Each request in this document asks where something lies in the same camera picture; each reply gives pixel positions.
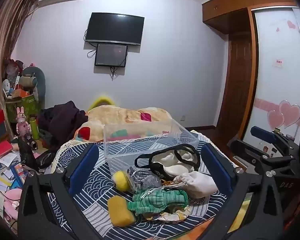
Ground beige quilt with colourful patches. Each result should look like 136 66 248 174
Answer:
73 106 176 143

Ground small black wall monitor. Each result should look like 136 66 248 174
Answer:
94 43 129 68

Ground green knitted gloves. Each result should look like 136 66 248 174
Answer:
127 188 189 215

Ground wall-mounted black television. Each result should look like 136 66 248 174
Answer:
85 12 145 46

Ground pink rabbit figure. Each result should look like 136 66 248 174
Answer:
16 107 31 138

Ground white sock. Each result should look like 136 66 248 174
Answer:
174 172 218 201

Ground black cylindrical lens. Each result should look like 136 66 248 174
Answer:
23 133 39 151

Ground black bag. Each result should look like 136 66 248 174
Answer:
17 137 56 171

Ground rectangular yellow sponge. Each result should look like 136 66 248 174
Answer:
107 195 136 227

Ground pile of papers and books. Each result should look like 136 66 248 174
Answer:
0 152 28 205

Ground brown striped curtain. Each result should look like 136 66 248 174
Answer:
0 0 42 112

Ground red book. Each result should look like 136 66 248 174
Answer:
0 140 14 161

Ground blue white wave pattern blanket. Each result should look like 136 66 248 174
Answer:
47 129 253 240

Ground round yellow sponge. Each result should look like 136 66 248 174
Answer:
112 170 131 192

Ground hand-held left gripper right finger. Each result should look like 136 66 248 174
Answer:
201 143 286 240

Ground clear plastic storage box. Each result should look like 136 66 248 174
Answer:
104 119 199 176

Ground grey socks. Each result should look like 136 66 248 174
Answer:
127 166 166 193

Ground grey-green long plush toy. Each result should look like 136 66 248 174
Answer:
22 66 46 110

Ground wooden overhead cabinet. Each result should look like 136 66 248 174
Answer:
202 0 298 35

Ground green bottle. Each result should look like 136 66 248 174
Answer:
29 116 40 141

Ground brown wooden door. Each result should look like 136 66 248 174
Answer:
216 33 253 131

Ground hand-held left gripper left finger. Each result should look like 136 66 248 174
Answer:
17 143 100 240

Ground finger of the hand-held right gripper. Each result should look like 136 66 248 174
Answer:
227 139 295 178
250 126 295 153

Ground green cardboard box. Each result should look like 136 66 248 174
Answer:
4 94 41 123

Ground cartoon printed cloth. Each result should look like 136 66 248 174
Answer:
145 205 191 223

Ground white cloth with black trim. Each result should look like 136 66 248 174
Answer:
134 144 202 178

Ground yellow fuzzy item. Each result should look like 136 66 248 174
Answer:
87 93 116 112

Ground dark clothes pile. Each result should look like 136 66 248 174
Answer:
37 100 88 144

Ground pink plush slippers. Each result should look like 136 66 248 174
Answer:
2 188 22 221

